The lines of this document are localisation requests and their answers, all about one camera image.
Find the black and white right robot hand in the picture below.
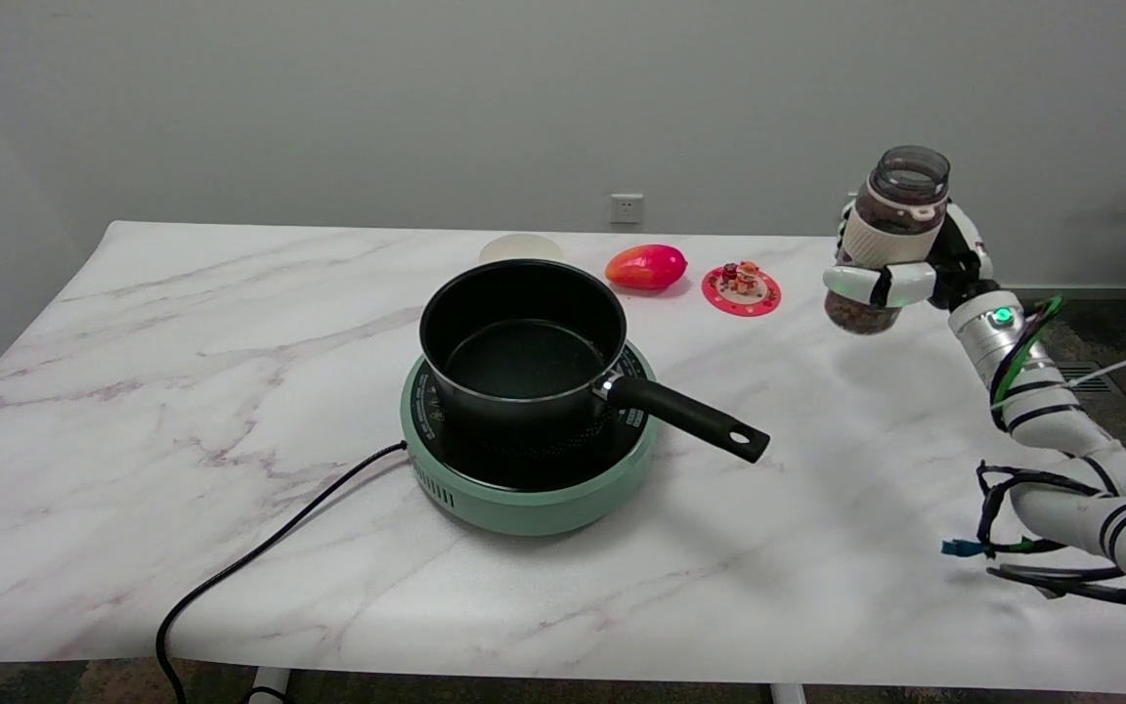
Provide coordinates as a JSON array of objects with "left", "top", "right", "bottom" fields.
[{"left": 823, "top": 198, "right": 1000, "bottom": 312}]

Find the clear bottle with brown contents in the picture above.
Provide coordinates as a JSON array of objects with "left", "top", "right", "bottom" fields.
[{"left": 824, "top": 146, "right": 952, "bottom": 336}]

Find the red coaster with figurines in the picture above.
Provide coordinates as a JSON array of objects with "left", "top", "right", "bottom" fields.
[{"left": 702, "top": 260, "right": 782, "bottom": 318}]

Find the floor vent grille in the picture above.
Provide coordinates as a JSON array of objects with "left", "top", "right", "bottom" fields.
[{"left": 1058, "top": 362, "right": 1123, "bottom": 397}]

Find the red mango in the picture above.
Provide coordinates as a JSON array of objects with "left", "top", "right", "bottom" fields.
[{"left": 605, "top": 244, "right": 689, "bottom": 291}]

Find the green round induction cooker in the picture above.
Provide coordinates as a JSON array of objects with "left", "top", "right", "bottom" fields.
[{"left": 401, "top": 338, "right": 663, "bottom": 537}]

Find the black saucepan with handle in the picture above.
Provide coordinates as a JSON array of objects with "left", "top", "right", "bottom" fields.
[{"left": 419, "top": 258, "right": 771, "bottom": 464}]

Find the black power cord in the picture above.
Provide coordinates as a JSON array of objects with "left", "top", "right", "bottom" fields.
[{"left": 154, "top": 441, "right": 410, "bottom": 704}]

